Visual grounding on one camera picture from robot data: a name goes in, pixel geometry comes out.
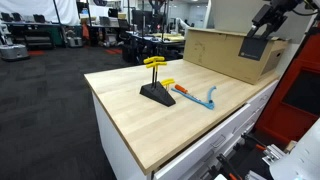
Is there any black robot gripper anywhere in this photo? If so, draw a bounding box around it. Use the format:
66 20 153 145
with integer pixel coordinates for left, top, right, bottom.
246 3 289 41

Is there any grey round robot base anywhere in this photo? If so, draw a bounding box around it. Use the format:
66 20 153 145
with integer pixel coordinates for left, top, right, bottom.
0 43 30 62

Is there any white room divider panel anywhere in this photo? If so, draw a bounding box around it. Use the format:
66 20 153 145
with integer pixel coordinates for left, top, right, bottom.
203 0 272 35

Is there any brown cardboard box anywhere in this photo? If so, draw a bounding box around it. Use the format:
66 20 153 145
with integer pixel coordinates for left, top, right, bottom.
182 27 290 86

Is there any red metal cabinet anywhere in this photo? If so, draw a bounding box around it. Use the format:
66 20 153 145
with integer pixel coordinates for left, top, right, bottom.
254 31 320 145

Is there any silver and black pen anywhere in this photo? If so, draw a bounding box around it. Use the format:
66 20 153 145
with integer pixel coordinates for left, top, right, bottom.
174 83 203 102

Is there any dark office desk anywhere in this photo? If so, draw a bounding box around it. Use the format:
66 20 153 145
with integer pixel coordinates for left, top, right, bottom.
121 30 186 66

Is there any black orange bar clamp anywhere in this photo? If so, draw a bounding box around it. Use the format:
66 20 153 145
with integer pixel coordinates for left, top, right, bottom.
215 153 245 180
241 132 268 153

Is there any black wedge tool holder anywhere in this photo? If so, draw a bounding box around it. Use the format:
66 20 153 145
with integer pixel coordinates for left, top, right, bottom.
139 80 177 108

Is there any white workbench drawer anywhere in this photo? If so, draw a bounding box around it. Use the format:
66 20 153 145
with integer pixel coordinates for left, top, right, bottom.
152 103 252 180

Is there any white perforated panel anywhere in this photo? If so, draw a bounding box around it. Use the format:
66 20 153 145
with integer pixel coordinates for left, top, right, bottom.
268 118 320 180

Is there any white workbench cabinet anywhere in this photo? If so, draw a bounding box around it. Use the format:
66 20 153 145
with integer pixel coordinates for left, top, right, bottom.
91 79 280 180

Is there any white mobile robot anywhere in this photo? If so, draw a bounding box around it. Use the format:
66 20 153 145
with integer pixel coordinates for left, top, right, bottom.
64 29 84 48

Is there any black tripod pole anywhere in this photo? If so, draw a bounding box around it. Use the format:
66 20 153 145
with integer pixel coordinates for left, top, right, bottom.
52 0 68 48

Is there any white hanging sheet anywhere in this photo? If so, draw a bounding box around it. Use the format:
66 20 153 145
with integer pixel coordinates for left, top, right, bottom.
0 0 81 27

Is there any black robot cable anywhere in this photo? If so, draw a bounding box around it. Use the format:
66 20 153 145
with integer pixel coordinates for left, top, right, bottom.
292 0 320 18

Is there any small yellow T-handle hex key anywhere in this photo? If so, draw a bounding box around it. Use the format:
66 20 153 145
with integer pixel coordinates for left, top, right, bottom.
160 78 176 92

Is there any large yellow T-handle hex key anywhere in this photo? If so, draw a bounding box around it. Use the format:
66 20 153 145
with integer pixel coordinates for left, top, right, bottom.
145 61 168 90
143 55 166 89

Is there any silver metal bracket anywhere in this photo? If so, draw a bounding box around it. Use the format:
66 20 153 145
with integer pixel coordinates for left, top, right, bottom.
261 143 287 166

